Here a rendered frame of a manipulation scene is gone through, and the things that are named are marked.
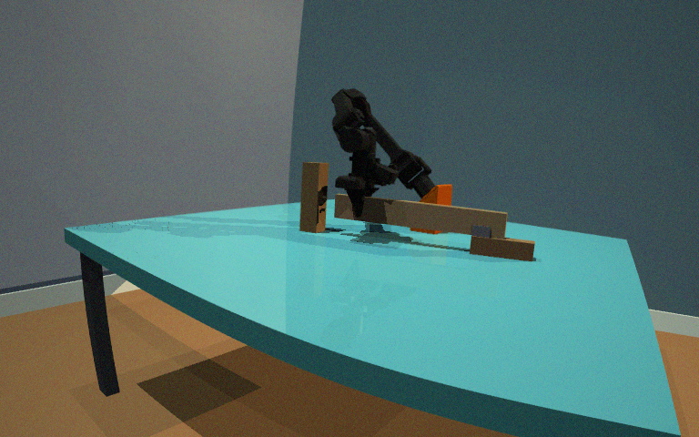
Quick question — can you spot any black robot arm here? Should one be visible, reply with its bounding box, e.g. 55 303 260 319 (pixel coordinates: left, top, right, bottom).
331 88 435 198

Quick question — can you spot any long brown wooden rail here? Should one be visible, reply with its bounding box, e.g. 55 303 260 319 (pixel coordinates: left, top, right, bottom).
334 194 508 239

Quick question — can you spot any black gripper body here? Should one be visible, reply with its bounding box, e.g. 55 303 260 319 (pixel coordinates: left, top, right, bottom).
335 153 387 189

